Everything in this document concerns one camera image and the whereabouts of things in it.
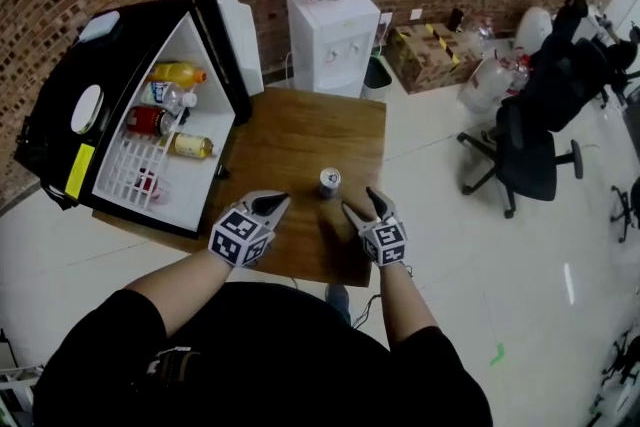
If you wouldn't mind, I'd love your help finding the black mini fridge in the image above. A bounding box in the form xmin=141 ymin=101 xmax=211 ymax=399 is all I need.
xmin=13 ymin=0 xmax=265 ymax=240

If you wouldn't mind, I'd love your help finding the black strap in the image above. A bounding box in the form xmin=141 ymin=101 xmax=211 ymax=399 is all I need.
xmin=39 ymin=182 xmax=81 ymax=212

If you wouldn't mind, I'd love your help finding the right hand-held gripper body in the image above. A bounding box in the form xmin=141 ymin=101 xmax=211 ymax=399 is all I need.
xmin=357 ymin=215 xmax=409 ymax=268

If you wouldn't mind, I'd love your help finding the dark waste bin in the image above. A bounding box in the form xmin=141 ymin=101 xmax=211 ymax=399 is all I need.
xmin=362 ymin=56 xmax=394 ymax=102

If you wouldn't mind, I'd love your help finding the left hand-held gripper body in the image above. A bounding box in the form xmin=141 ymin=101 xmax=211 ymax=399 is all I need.
xmin=207 ymin=199 xmax=277 ymax=270

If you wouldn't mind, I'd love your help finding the blue drink can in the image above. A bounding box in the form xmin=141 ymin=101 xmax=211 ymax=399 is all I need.
xmin=318 ymin=167 xmax=343 ymax=201

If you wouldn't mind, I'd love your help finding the empty clear water jug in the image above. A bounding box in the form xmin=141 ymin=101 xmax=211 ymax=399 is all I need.
xmin=457 ymin=56 xmax=516 ymax=115

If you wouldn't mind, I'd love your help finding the white rounded appliance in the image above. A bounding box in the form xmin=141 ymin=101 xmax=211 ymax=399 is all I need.
xmin=512 ymin=6 xmax=555 ymax=54

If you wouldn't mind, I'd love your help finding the black swivel chair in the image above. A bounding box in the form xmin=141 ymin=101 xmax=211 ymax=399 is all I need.
xmin=609 ymin=177 xmax=640 ymax=244

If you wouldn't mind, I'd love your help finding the white oval device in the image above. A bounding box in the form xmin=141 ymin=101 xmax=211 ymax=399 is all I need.
xmin=70 ymin=84 xmax=105 ymax=135

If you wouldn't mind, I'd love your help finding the white wire shelf rack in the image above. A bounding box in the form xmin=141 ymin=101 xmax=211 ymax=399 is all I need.
xmin=107 ymin=129 xmax=176 ymax=211

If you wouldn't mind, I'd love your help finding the yellow tea bottle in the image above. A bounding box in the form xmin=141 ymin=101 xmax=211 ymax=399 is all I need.
xmin=168 ymin=132 xmax=215 ymax=160

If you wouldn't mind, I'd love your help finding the orange juice bottle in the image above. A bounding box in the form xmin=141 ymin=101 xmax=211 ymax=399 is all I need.
xmin=145 ymin=61 xmax=207 ymax=90

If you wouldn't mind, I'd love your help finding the person's right forearm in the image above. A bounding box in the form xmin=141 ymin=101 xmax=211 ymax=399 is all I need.
xmin=378 ymin=259 xmax=440 ymax=351

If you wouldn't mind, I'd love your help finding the clear jug red cap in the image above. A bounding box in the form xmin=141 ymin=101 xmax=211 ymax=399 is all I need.
xmin=499 ymin=52 xmax=531 ymax=91

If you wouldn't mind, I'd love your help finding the person's black shirt torso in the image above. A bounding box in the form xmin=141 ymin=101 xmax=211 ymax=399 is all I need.
xmin=32 ymin=281 xmax=494 ymax=427

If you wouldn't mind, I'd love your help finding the black chair base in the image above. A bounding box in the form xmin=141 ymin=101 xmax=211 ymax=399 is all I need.
xmin=589 ymin=329 xmax=640 ymax=426

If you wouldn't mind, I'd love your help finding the wooden table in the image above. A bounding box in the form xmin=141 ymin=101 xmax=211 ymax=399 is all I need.
xmin=92 ymin=86 xmax=389 ymax=289

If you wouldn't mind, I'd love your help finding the person's blue jeans leg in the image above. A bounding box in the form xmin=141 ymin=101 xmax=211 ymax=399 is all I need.
xmin=324 ymin=283 xmax=352 ymax=324

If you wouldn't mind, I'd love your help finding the white water dispenser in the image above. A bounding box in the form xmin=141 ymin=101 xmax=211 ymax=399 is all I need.
xmin=286 ymin=0 xmax=382 ymax=100

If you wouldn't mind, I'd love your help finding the white rectangular device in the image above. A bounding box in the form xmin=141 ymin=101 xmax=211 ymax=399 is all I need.
xmin=78 ymin=10 xmax=123 ymax=44

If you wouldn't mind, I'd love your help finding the red soda can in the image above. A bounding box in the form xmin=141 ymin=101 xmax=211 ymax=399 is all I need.
xmin=124 ymin=105 xmax=181 ymax=137

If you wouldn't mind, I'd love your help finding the cardboard box striped tape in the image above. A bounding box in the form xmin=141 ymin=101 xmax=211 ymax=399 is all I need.
xmin=385 ymin=22 xmax=484 ymax=95

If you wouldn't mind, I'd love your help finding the crumpled clear plastic bottle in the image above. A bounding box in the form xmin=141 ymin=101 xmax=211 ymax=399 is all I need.
xmin=462 ymin=14 xmax=496 ymax=49

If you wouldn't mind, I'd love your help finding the black office chair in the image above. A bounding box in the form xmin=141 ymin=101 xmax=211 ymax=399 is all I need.
xmin=457 ymin=0 xmax=609 ymax=220

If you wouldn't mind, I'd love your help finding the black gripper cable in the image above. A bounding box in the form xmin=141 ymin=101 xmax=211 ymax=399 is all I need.
xmin=352 ymin=264 xmax=416 ymax=331

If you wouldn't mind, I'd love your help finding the person's left forearm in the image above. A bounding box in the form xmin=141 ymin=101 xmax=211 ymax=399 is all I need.
xmin=122 ymin=247 xmax=234 ymax=339

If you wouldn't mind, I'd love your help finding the clear bottle blue label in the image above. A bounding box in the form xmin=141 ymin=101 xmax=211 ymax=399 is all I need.
xmin=139 ymin=81 xmax=199 ymax=115

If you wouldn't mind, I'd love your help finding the yellow sticker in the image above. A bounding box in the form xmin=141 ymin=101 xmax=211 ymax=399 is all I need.
xmin=63 ymin=143 xmax=96 ymax=199

